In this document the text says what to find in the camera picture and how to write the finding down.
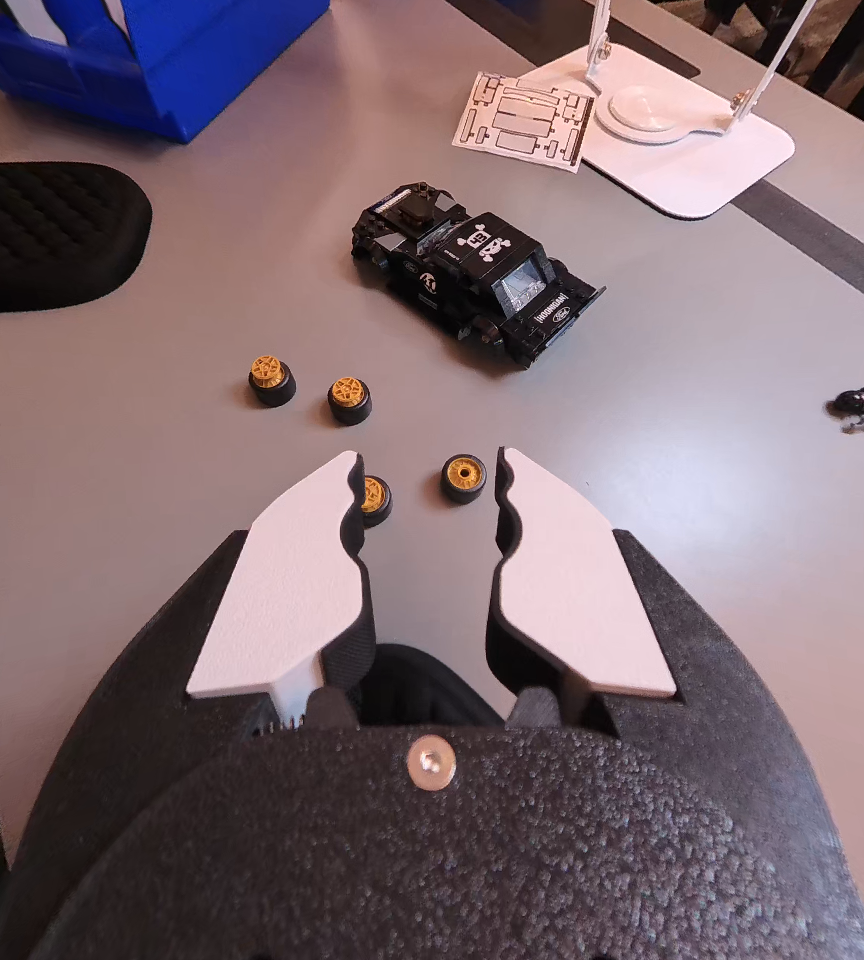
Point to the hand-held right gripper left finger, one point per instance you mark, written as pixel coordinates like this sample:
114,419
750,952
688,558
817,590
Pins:
289,593

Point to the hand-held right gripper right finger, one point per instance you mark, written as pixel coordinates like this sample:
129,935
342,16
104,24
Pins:
575,593

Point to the black lego wheel gold hub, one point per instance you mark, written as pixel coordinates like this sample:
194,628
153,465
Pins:
462,479
349,399
378,498
270,378

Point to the black lego car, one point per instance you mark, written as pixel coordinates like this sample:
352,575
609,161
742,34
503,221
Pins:
477,248

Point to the blue storage bin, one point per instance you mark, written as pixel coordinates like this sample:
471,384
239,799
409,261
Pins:
177,60

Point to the black dimpled wrist rest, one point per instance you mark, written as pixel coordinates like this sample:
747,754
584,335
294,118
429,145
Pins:
417,683
42,233

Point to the white booklet stand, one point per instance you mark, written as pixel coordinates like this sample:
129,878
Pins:
687,158

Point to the white sticker sheet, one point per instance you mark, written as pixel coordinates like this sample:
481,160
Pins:
522,120

